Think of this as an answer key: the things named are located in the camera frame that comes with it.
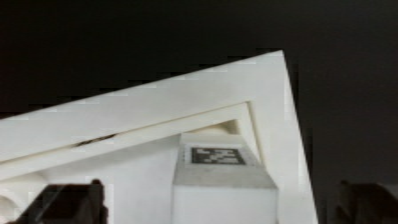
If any white table leg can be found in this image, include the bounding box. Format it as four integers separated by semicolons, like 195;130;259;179
170;133;279;224

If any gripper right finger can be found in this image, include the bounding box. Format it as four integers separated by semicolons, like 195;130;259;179
334;181;398;224

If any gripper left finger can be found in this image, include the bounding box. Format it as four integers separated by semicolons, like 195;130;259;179
14;179;108;224

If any white square table top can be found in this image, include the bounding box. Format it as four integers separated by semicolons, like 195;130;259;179
0;52;318;224

